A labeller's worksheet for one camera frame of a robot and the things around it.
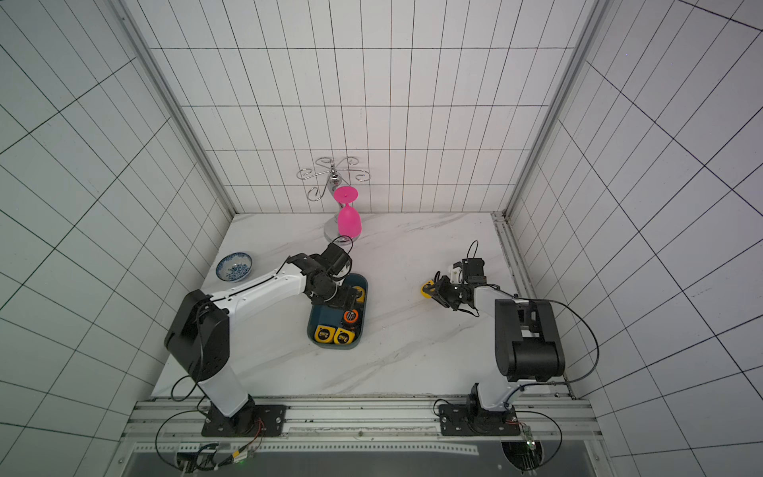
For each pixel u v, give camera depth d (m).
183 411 0.67
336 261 0.71
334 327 0.87
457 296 0.73
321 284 0.65
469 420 0.72
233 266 1.01
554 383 0.49
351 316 0.88
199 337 0.45
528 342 0.47
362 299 0.91
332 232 1.13
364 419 0.74
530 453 0.68
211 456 0.92
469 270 0.76
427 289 0.94
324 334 0.85
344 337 0.85
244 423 0.67
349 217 0.92
